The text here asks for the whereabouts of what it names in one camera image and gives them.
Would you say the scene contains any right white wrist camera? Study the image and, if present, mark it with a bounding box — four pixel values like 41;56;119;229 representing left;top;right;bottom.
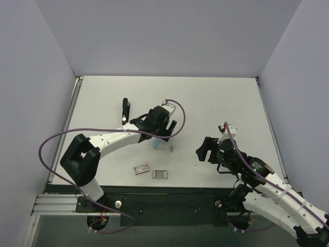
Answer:
218;123;237;142

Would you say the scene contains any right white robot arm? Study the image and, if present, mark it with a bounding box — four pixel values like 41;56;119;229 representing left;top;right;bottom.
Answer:
196;134;328;246

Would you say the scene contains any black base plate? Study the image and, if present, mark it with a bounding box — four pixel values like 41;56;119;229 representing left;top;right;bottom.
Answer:
74;185;260;227

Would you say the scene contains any red white staple box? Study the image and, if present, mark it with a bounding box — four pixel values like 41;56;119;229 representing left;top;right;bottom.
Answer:
134;164;150;175

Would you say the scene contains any black stapler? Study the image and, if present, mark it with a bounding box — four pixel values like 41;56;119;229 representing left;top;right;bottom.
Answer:
121;98;130;125

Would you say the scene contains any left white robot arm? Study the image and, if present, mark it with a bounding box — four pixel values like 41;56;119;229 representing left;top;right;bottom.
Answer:
60;103;177;212

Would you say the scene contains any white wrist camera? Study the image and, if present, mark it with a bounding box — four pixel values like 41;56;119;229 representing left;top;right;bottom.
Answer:
218;123;237;142
161;100;176;117

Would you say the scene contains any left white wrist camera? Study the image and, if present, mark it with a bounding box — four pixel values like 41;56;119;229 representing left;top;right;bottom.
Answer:
161;100;176;117

